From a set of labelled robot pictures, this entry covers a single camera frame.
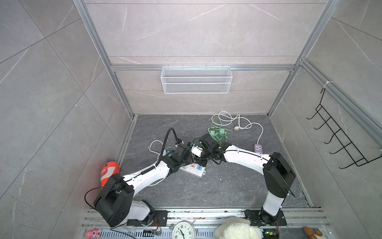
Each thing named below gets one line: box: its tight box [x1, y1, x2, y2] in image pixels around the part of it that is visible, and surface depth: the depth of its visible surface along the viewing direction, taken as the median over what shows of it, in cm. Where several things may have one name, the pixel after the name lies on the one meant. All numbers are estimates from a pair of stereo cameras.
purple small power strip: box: [254, 143, 263, 155], surface depth 100 cm
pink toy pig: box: [84, 228, 102, 239], surface depth 69 cm
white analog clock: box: [172, 220, 196, 239], surface depth 68 cm
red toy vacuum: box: [100, 161, 120, 190], surface depth 85 cm
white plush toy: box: [213, 217, 263, 239], surface depth 55 cm
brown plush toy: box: [303, 226, 324, 239], surface depth 70 cm
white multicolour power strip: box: [179, 163, 206, 178], surface depth 89 cm
